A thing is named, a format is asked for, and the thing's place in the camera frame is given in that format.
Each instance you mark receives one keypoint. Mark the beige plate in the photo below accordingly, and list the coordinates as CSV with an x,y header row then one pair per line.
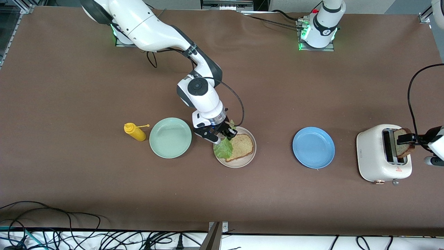
x,y
242,164

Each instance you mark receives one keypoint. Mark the yellow squeeze bottle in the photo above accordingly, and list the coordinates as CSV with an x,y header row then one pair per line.
x,y
136,132

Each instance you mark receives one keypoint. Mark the green lettuce leaf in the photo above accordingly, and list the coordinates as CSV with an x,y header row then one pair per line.
x,y
223,149

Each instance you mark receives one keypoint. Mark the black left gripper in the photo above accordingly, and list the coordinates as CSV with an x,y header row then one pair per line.
x,y
424,138

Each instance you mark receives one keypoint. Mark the white two-slot toaster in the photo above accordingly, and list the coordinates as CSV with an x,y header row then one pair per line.
x,y
369,156

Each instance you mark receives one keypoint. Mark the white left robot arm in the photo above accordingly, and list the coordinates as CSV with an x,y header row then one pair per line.
x,y
324,27

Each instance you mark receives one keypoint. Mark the aluminium frame profile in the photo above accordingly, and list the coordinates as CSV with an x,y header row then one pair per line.
x,y
27,7
425,17

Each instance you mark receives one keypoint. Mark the blue plate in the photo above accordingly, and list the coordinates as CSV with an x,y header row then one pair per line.
x,y
314,147

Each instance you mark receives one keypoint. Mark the grey toaster knob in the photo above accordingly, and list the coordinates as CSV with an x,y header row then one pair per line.
x,y
395,181

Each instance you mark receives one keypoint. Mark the metal table bracket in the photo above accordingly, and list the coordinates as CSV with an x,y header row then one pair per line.
x,y
213,239

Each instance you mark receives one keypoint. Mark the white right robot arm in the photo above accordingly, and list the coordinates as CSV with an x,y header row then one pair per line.
x,y
156,31

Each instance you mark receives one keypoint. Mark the mint green plate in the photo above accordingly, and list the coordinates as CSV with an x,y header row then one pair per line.
x,y
170,138

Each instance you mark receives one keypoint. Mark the black metal equipment box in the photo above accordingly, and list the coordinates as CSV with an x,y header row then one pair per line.
x,y
227,4

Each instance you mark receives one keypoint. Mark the brown bread slice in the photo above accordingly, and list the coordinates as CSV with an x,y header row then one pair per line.
x,y
404,151
242,146

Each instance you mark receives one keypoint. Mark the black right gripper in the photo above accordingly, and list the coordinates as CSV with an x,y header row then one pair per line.
x,y
223,129

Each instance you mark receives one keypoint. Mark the black power plug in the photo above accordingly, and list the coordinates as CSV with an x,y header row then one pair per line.
x,y
179,243

